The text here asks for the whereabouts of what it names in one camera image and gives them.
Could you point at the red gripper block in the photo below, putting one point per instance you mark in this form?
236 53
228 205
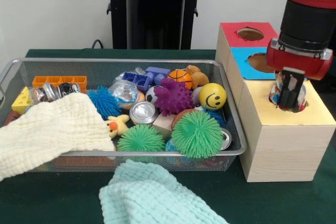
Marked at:
299 61

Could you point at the multicolour patchwork print cloth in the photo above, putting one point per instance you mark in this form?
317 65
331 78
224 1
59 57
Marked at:
274 95

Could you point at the green spiky ball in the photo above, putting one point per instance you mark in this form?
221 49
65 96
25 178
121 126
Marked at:
140 139
197 134

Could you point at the mint green knitted cloth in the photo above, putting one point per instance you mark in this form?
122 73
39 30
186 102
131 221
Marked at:
152 195

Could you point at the cream knitted cloth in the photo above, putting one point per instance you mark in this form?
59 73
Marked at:
47 132

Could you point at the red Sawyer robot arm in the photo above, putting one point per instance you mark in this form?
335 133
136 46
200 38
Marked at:
310 9

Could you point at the wooden box with three holes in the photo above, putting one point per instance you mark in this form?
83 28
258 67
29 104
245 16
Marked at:
283 150

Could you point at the yellow smiley face ball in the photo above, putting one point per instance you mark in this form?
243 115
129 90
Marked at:
212 96

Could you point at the silver drink can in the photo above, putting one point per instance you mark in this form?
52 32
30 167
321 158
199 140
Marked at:
226 140

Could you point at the orange toy basketball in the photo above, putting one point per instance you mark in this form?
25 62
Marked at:
180 78

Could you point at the brown toy football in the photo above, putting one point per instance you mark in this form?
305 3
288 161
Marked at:
180 115

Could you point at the purple spiky ball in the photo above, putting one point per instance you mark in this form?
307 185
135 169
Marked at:
174 97

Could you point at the yellow duck plush toy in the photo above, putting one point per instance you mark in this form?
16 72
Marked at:
118 125

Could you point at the blue spiky ball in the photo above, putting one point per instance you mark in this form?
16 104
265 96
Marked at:
104 102

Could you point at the orange plastic tray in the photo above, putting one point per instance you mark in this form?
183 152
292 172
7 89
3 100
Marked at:
58 81

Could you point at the yellow cheese wedge toy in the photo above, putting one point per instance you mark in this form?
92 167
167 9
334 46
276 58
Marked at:
21 100

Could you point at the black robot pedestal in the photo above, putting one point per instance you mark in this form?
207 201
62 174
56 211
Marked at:
152 14

